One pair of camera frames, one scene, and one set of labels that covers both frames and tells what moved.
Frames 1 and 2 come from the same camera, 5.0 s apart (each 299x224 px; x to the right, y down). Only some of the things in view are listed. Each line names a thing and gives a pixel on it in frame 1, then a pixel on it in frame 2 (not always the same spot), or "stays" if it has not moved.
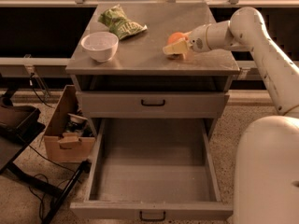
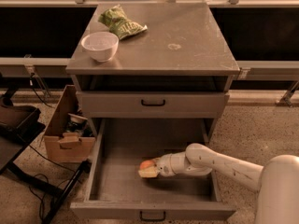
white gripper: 197,41 to 165,165
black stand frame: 20,125 stays
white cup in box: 77,119 stays
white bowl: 101,45 stays
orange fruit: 177,36 to 147,163
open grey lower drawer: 152,170 stays
